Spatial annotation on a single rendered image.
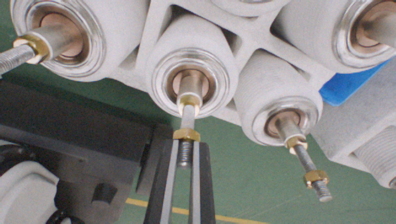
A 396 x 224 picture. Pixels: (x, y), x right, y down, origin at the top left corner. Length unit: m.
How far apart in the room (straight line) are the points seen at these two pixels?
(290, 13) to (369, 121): 0.29
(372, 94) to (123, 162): 0.53
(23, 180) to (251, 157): 0.62
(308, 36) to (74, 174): 0.50
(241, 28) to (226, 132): 0.40
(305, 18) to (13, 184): 0.37
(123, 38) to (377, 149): 0.46
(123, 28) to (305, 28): 0.17
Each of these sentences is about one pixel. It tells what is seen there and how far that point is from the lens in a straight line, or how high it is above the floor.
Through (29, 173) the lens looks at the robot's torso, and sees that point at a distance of 0.32.
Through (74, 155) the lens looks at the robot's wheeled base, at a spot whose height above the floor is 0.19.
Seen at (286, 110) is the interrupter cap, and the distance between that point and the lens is 0.21.
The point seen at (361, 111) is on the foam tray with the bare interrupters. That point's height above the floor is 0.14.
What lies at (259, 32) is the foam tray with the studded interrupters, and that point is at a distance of 0.23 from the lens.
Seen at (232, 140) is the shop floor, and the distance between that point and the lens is 0.60.
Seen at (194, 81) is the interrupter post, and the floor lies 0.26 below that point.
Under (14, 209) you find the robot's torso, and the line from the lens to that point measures 0.31.
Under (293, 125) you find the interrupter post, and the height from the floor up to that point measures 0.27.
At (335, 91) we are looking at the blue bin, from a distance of 0.47.
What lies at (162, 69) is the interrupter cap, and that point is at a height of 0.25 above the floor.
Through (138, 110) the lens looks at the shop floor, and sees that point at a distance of 0.53.
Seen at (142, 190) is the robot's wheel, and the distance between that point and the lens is 0.46.
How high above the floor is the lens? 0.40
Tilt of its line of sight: 52 degrees down
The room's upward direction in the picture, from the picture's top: 179 degrees counter-clockwise
